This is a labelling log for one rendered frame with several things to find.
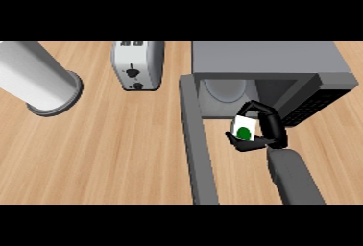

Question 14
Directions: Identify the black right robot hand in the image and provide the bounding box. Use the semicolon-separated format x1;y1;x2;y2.
225;99;291;153

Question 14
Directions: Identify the silver toaster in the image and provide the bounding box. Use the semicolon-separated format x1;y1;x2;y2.
111;41;166;92

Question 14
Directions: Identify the grey microwave door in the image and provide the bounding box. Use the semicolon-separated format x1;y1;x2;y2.
179;75;222;206

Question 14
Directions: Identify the white milk carton green spot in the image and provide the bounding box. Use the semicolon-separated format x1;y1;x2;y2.
231;114;260;142

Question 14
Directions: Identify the grey microwave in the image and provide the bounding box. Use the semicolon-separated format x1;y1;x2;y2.
191;41;361;128

